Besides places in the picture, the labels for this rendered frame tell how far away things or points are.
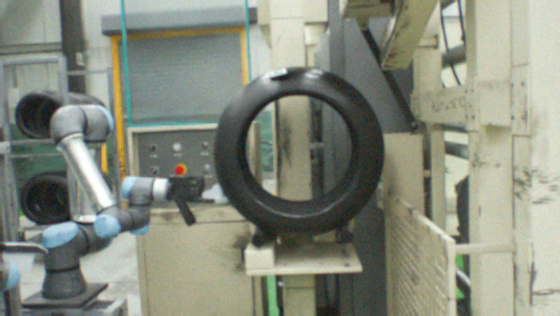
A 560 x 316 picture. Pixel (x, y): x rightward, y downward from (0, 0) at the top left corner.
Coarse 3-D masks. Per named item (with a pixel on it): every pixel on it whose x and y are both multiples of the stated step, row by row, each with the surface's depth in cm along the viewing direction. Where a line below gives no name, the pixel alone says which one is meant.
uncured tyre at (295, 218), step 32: (256, 96) 169; (320, 96) 169; (352, 96) 169; (224, 128) 171; (352, 128) 195; (224, 160) 171; (352, 160) 196; (384, 160) 175; (224, 192) 175; (256, 192) 198; (352, 192) 170; (256, 224) 175; (288, 224) 172; (320, 224) 172
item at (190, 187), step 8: (176, 176) 183; (192, 176) 186; (168, 184) 181; (176, 184) 182; (184, 184) 182; (192, 184) 183; (200, 184) 181; (168, 192) 180; (176, 192) 182; (184, 192) 182; (192, 192) 181; (200, 192) 181; (168, 200) 182; (184, 200) 181
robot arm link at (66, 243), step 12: (48, 228) 185; (60, 228) 183; (72, 228) 183; (48, 240) 179; (60, 240) 179; (72, 240) 182; (84, 240) 187; (48, 252) 179; (60, 252) 179; (72, 252) 182; (84, 252) 188; (48, 264) 180; (60, 264) 180; (72, 264) 182
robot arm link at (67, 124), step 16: (64, 112) 179; (80, 112) 182; (64, 128) 175; (80, 128) 180; (64, 144) 175; (80, 144) 177; (80, 160) 174; (80, 176) 173; (96, 176) 174; (96, 192) 172; (96, 208) 172; (112, 208) 172; (96, 224) 170; (112, 224) 169; (128, 224) 175
